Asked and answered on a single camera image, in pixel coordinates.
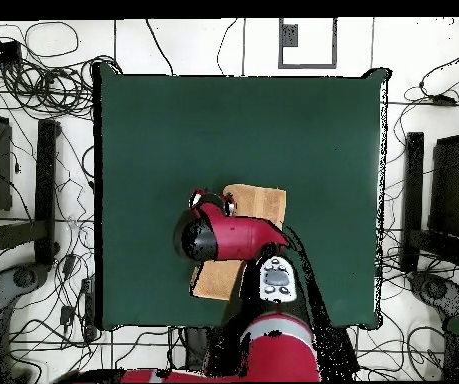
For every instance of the tan terry towel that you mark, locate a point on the tan terry towel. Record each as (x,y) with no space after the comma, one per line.
(261,200)

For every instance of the black power adapter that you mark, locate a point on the black power adapter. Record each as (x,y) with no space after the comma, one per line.
(67,314)
(70,264)

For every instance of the black power strip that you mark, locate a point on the black power strip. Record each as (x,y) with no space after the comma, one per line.
(89,304)

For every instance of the small grey square plate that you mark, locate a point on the small grey square plate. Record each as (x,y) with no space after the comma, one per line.
(290,35)

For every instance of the grey square frame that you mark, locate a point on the grey square frame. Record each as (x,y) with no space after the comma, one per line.
(281,48)

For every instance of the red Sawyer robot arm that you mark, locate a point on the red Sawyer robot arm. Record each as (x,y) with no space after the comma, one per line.
(245,236)

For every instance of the dark green table cloth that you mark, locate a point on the dark green table cloth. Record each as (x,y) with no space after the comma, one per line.
(173,140)

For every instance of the black stand frame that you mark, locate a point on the black stand frame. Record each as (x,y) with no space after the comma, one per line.
(45,180)
(413,180)

